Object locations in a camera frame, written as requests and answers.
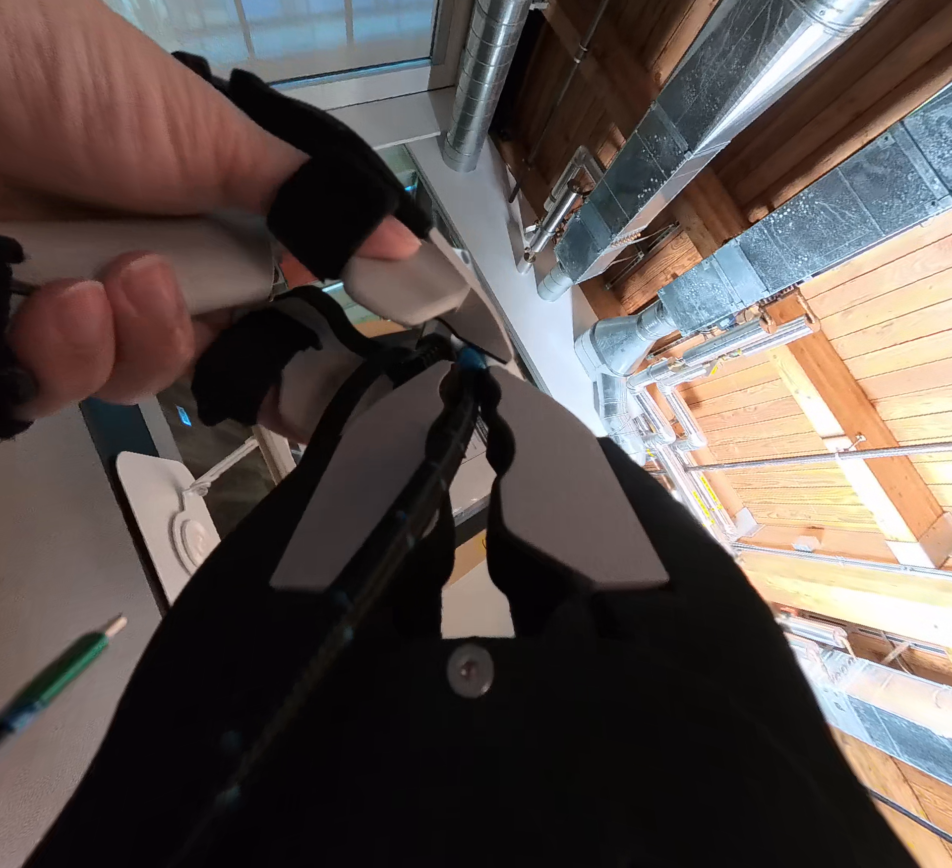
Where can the metal duct box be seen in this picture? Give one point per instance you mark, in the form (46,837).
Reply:
(744,49)
(855,198)

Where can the person's left hand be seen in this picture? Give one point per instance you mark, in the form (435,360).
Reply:
(111,124)

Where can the instruction sign on stand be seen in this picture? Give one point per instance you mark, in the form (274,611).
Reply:
(171,503)

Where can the silver duct pipe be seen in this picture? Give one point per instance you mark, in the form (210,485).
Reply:
(491,27)

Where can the silver ventilation ducts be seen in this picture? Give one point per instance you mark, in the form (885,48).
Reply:
(632,347)

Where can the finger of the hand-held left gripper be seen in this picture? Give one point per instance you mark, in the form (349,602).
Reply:
(483,317)

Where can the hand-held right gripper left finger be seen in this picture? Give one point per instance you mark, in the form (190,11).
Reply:
(357,496)

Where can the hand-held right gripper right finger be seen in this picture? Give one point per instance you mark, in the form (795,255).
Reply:
(580,503)

